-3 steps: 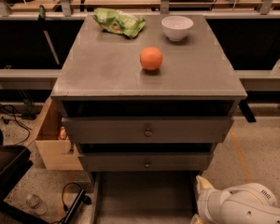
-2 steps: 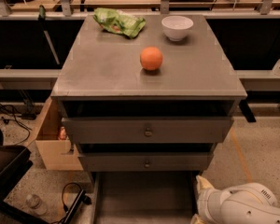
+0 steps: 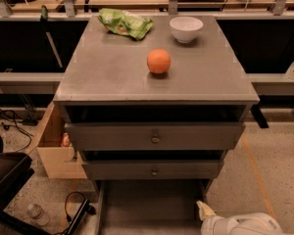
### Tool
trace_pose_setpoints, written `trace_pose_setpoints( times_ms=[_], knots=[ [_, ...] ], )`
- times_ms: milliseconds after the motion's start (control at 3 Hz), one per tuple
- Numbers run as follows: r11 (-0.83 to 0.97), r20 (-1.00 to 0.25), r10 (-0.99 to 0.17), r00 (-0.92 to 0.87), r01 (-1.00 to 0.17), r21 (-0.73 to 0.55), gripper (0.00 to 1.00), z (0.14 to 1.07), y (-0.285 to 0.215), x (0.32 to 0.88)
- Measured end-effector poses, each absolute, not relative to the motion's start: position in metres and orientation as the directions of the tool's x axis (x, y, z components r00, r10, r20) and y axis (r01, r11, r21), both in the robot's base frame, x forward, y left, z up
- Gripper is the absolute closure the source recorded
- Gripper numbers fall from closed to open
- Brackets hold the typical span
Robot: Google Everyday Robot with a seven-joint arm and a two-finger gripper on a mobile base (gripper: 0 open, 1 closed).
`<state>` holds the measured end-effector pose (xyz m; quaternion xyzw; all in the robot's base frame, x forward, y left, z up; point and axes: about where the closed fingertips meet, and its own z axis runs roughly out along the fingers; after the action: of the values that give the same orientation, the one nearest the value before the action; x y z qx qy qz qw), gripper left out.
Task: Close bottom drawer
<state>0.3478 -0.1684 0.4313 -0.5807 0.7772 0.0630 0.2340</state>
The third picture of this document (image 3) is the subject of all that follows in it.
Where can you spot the padded gripper body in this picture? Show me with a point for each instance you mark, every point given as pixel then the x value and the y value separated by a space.
pixel 211 223

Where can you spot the grey bottom drawer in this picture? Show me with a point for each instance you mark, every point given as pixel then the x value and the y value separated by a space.
pixel 150 207

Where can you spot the grey drawer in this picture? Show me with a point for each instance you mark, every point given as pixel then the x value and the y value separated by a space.
pixel 162 169
pixel 150 207
pixel 154 136

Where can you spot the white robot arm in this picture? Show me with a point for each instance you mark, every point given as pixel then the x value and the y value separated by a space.
pixel 257 223

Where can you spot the grey middle drawer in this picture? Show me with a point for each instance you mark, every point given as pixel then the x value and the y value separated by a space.
pixel 162 169

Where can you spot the grey metal drawer cabinet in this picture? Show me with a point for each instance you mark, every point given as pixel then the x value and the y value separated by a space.
pixel 108 81

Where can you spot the grey top drawer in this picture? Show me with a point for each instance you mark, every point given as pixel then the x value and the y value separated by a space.
pixel 154 136

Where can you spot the cardboard box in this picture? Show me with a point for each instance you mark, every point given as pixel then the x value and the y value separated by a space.
pixel 59 162

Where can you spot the orange can in box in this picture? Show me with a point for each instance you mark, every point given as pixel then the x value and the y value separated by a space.
pixel 65 140

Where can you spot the orange fruit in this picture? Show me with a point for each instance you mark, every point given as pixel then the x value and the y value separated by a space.
pixel 158 61

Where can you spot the clear plastic water bottle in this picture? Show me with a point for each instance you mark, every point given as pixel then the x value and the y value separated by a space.
pixel 38 215

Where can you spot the white ceramic bowl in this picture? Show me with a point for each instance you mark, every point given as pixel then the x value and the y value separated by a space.
pixel 185 29

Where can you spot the black office chair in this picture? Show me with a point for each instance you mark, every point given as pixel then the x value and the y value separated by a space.
pixel 15 171

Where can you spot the green chip bag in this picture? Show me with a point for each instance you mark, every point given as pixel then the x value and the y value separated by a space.
pixel 125 23

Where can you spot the black power strip with cable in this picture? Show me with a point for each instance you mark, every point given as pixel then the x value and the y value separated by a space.
pixel 74 221

